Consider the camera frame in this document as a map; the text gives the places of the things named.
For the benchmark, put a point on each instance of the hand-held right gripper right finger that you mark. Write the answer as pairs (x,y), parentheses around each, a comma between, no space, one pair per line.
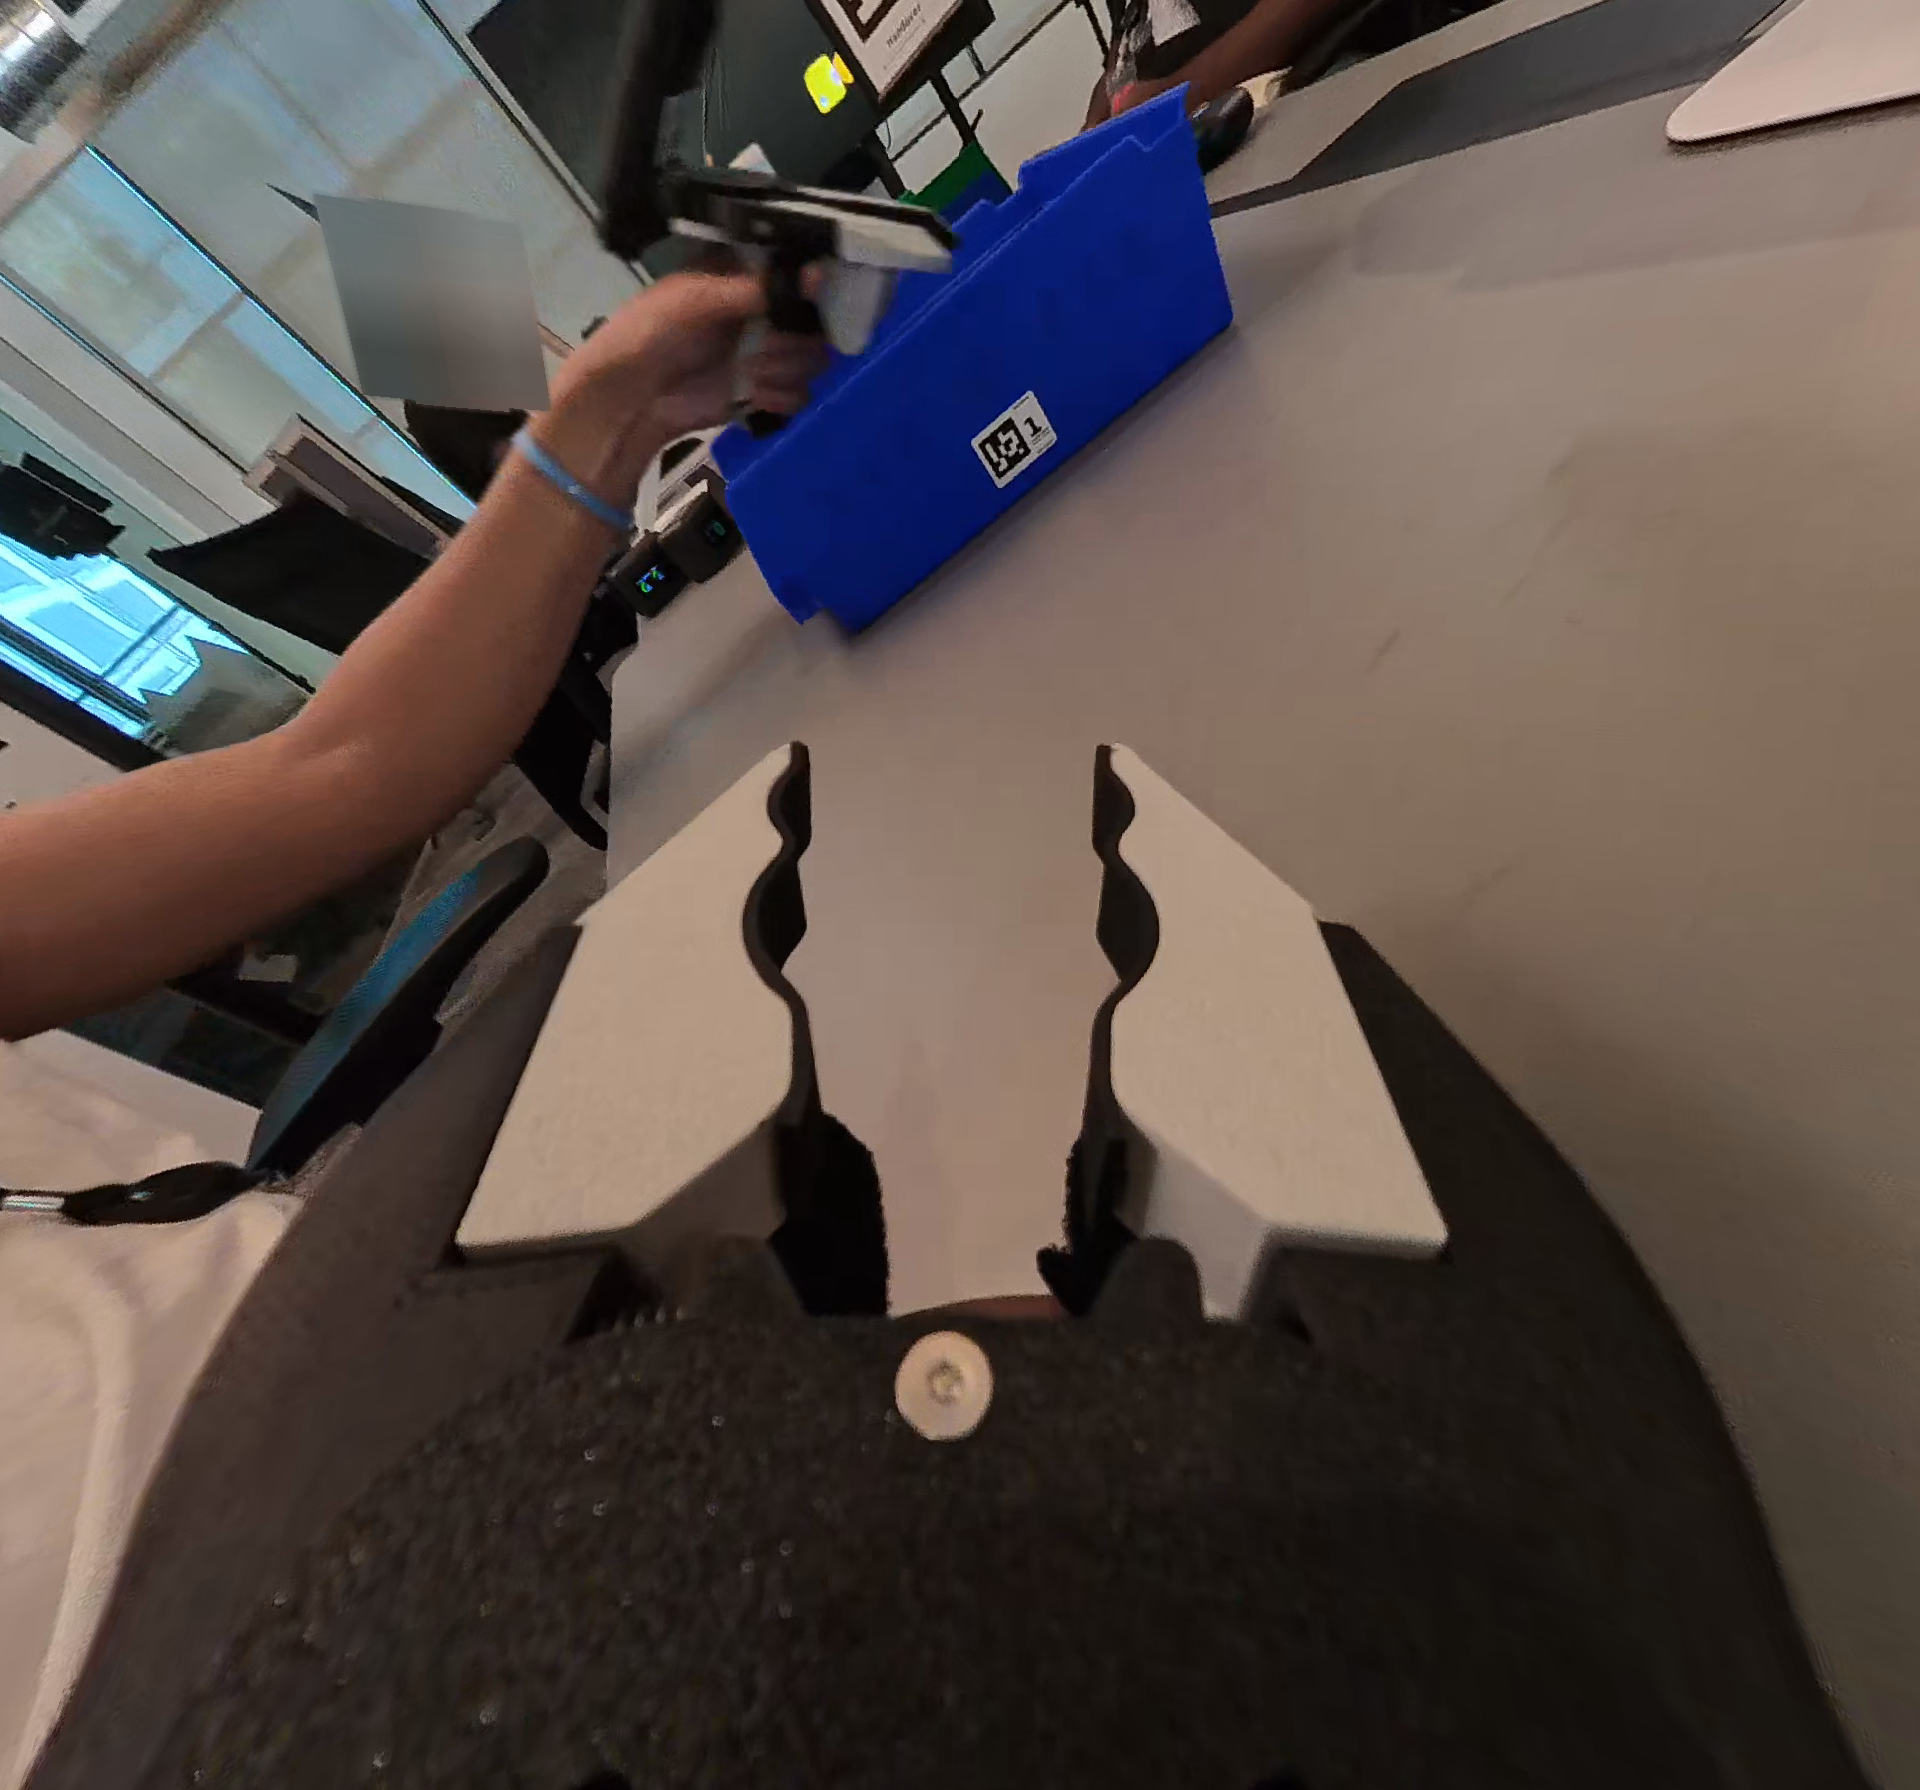
(1262,1070)

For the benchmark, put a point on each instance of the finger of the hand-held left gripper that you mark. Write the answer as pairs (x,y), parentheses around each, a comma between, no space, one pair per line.
(855,204)
(855,244)

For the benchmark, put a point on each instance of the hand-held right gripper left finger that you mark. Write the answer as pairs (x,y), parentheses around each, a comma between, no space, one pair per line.
(644,1070)

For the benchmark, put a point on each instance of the blue plastic bin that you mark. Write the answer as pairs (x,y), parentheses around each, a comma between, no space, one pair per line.
(975,397)

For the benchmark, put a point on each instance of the person's left forearm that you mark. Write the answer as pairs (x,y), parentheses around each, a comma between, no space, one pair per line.
(300,799)

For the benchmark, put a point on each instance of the person's left hand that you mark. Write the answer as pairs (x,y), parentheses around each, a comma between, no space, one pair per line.
(662,358)

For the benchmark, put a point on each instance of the green plastic bin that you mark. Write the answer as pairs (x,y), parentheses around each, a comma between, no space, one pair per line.
(959,182)

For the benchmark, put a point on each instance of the yellow sticky note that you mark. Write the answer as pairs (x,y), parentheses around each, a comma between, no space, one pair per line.
(827,83)

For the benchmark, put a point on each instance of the blue mesh chair armrest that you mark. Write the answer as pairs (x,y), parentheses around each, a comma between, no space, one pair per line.
(392,1010)

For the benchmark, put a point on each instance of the blue wristband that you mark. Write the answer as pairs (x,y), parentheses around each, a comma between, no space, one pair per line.
(577,484)

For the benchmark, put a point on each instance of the black computer mouse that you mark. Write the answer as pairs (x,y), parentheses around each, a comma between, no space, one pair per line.
(1225,122)

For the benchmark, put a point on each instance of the wooden book stand white base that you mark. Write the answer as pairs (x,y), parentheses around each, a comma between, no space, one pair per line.
(1814,35)

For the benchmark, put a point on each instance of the dark wall board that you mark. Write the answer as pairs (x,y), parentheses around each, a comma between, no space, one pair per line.
(569,35)

